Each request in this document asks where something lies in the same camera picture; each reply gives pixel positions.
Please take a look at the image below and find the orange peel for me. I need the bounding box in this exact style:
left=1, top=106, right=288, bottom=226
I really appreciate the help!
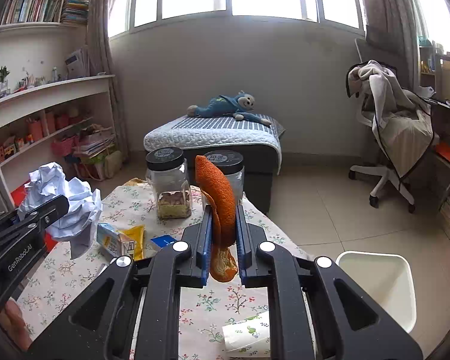
left=194, top=155, right=238, bottom=284

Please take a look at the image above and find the pink basket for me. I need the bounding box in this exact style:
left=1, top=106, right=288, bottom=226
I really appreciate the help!
left=52, top=135, right=79, bottom=158

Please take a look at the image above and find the wooden desk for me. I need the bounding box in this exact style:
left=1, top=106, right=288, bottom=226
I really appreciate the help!
left=416, top=45, right=450, bottom=241

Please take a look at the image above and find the clear jar with yellow base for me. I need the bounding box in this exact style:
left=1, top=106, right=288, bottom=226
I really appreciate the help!
left=145, top=146, right=193, bottom=220

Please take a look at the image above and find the blue monkey plush toy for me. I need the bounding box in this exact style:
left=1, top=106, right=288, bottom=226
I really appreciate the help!
left=187, top=90, right=272, bottom=126

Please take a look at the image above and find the striped quilted cover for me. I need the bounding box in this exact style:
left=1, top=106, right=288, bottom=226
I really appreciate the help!
left=143, top=113, right=286, bottom=175

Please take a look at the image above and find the white plastic bin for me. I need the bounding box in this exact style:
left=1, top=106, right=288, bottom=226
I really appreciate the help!
left=334, top=251, right=416, bottom=334

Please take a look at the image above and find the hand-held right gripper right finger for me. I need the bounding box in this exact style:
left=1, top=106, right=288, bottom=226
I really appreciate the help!
left=235, top=204, right=424, bottom=360

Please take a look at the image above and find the beige curtain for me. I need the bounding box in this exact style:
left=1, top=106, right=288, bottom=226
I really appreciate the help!
left=80, top=0, right=136, bottom=164
left=350, top=0, right=428, bottom=91

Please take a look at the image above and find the white office chair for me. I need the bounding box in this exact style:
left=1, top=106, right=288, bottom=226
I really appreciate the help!
left=348, top=37, right=436, bottom=212

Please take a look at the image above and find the beige bag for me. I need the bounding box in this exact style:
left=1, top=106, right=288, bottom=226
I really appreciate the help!
left=103, top=150, right=124, bottom=179

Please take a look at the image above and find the person's left hand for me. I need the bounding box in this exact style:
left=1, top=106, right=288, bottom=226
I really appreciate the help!
left=0, top=298, right=32, bottom=349

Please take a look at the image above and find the clear jar with black lid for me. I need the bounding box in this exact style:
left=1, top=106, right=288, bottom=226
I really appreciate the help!
left=202, top=150, right=245, bottom=211

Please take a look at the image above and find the beige blanket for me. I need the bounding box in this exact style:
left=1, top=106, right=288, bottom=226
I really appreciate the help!
left=346, top=60, right=436, bottom=179

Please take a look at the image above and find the small drink carton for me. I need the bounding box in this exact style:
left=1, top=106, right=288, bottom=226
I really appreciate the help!
left=96, top=223, right=137, bottom=260

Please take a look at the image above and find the white paper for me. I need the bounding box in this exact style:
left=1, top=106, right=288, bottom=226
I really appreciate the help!
left=17, top=162, right=104, bottom=260

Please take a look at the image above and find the floral tablecloth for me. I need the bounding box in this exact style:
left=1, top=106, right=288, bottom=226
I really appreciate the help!
left=7, top=178, right=316, bottom=360

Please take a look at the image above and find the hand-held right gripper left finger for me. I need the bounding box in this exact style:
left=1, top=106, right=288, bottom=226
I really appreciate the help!
left=26, top=205, right=214, bottom=360

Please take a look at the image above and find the small blue box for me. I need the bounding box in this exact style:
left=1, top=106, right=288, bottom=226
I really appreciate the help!
left=150, top=235, right=179, bottom=251

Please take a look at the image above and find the white bookshelf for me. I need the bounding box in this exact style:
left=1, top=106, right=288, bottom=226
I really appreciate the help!
left=0, top=0, right=117, bottom=211

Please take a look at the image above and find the yellow snack packet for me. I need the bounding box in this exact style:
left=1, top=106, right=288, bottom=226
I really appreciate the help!
left=114, top=225, right=146, bottom=261

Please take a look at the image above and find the pile of papers and books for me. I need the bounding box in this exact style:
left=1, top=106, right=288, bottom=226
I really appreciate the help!
left=73, top=124, right=117, bottom=181

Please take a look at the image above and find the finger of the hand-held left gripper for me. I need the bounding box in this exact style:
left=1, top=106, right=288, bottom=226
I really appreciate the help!
left=0, top=194, right=70, bottom=250

